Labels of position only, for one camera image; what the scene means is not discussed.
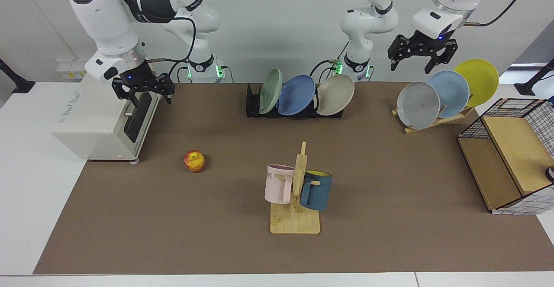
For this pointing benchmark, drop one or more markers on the beige plate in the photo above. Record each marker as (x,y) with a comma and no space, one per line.
(335,95)

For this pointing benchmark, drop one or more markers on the pale green plate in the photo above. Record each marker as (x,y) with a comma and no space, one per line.
(270,91)

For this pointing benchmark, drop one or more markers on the brown table cloth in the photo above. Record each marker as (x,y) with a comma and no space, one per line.
(173,226)

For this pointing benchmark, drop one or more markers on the wooden plate rack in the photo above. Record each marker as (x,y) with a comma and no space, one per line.
(433,122)

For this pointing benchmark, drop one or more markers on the black dish rack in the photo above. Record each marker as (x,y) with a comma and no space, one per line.
(252,105)

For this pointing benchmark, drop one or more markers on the yellow plate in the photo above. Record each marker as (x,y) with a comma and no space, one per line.
(480,79)

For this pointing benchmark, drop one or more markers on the dark blue cup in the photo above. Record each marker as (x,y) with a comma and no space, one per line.
(320,191)

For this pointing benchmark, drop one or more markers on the wooden cup stand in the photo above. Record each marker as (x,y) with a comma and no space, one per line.
(294,222)

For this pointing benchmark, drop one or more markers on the light blue plate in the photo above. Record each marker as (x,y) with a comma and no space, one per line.
(452,90)

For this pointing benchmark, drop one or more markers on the pink cup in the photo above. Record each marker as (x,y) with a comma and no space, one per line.
(277,185)

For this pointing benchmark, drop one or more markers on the white wall socket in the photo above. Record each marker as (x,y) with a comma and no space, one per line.
(71,68)

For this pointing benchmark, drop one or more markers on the grey plate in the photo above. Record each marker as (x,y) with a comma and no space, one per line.
(417,105)

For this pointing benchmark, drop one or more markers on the pale toaster oven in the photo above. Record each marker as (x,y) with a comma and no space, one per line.
(93,127)

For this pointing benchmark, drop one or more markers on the red yellow apple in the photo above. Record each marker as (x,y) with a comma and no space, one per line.
(194,161)

